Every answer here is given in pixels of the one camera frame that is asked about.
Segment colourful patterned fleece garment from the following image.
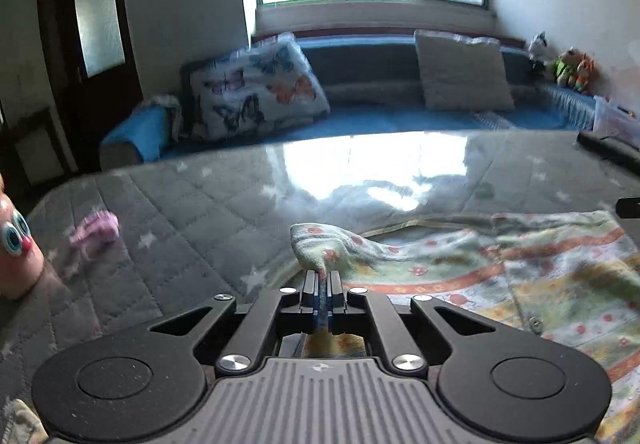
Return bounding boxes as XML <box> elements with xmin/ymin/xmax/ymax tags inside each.
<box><xmin>291</xmin><ymin>210</ymin><xmax>639</xmax><ymax>443</ymax></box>

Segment butterfly print pillow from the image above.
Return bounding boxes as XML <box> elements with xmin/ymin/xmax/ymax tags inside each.
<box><xmin>188</xmin><ymin>33</ymin><xmax>331</xmax><ymax>142</ymax></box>

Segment small pink toy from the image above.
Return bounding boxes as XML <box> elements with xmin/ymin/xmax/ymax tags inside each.
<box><xmin>68</xmin><ymin>210</ymin><xmax>119</xmax><ymax>253</ymax></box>

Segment blue corner sofa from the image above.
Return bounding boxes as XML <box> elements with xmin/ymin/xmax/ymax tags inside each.
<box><xmin>142</xmin><ymin>36</ymin><xmax>596</xmax><ymax>161</ymax></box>

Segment grey square cushion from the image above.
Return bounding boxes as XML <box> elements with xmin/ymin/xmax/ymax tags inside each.
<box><xmin>414</xmin><ymin>30</ymin><xmax>515</xmax><ymax>112</ymax></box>

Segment tan plush toy with eyes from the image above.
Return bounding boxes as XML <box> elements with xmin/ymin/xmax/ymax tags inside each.
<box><xmin>0</xmin><ymin>181</ymin><xmax>46</xmax><ymax>300</ymax></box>

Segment black white plush cow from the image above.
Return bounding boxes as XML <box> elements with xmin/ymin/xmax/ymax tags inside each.
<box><xmin>526</xmin><ymin>30</ymin><xmax>550</xmax><ymax>73</ymax></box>

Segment clear plastic storage box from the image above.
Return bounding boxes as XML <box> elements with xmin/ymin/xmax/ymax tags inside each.
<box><xmin>593</xmin><ymin>96</ymin><xmax>640</xmax><ymax>149</ymax></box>

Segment green orange plush toys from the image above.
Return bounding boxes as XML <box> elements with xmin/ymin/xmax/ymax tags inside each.
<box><xmin>552</xmin><ymin>48</ymin><xmax>597</xmax><ymax>94</ymax></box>

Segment dark wooden door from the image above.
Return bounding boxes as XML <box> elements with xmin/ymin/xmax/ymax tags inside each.
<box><xmin>37</xmin><ymin>0</ymin><xmax>142</xmax><ymax>173</ymax></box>

